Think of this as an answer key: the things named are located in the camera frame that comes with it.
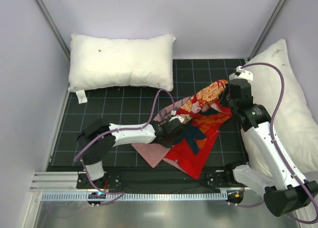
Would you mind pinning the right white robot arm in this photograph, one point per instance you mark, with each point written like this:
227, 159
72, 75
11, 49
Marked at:
288, 189

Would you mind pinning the white slotted cable duct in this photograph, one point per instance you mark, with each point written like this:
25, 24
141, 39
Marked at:
97, 196

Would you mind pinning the right aluminium frame post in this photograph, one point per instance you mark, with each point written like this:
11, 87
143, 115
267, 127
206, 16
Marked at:
268, 27

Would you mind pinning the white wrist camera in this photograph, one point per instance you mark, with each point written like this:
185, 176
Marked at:
241, 73
174, 116

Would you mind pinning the white pillow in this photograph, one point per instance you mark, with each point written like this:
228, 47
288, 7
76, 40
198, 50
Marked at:
100, 63
293, 123

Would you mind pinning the red patterned pillowcase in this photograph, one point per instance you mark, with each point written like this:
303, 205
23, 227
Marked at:
203, 115

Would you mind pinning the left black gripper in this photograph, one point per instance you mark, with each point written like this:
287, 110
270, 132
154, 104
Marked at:
179, 129

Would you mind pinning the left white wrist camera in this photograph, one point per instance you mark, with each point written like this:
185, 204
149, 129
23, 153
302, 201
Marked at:
174, 116

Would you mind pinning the aluminium frame post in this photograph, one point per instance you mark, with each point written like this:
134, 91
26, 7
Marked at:
268, 27
54, 29

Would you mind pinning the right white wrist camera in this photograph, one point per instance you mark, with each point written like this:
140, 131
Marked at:
241, 73

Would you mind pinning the left aluminium frame post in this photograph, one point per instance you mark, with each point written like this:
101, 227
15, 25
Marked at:
54, 29

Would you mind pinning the black grid mat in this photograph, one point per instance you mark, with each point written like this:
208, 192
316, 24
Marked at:
131, 106

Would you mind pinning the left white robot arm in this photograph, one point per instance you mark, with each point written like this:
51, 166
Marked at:
101, 136

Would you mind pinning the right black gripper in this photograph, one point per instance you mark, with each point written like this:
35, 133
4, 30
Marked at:
226, 96

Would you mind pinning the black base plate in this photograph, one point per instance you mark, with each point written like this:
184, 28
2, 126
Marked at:
164, 180

